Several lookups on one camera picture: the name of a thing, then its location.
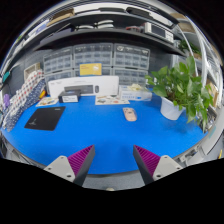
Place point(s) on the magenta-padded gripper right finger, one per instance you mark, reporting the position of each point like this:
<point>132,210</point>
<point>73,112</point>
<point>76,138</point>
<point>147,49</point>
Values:
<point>166,165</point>

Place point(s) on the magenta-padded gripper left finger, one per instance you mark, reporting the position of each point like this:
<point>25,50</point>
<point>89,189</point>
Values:
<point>61,166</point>

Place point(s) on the transparent pink computer mouse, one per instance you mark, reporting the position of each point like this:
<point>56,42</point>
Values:
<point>129,114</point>

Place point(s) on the black mouse pad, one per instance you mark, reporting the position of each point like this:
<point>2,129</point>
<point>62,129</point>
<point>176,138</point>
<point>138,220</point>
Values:
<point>45,118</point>

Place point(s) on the colourful sticker sheet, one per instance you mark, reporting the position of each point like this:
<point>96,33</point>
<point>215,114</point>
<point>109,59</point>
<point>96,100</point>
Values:
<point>111,100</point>
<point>47,101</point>

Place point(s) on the navy polka dot cloth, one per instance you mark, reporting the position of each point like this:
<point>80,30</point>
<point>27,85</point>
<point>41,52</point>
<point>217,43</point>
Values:
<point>23,111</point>

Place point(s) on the small black box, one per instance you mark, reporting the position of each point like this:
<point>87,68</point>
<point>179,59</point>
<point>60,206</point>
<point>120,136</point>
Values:
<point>69,96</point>

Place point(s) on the small yellow object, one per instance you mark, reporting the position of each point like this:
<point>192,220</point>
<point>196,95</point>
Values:
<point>42,94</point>

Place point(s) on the white and blue tissue box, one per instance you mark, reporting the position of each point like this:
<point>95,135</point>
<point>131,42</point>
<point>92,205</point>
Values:
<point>135,94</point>

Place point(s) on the green plant in white pot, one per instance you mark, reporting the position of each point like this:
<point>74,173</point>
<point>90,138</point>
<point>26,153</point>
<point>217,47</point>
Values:
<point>181,86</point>

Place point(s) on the red and blue checkered cloth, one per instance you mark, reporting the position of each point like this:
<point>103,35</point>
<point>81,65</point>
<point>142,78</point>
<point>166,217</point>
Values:
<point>28,88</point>

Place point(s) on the small purple object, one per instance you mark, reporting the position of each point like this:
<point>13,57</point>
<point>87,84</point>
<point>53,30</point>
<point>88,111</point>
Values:
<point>6,100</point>

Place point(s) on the white keyboard box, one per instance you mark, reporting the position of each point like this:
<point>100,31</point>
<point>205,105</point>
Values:
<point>103,83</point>

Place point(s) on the white plastic crate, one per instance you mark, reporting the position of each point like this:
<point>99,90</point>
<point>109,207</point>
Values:
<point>32,70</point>

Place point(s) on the yellow card box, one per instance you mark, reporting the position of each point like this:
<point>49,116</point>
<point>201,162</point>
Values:
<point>90,69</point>

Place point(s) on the small teal object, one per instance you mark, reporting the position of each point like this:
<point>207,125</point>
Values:
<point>5,76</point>

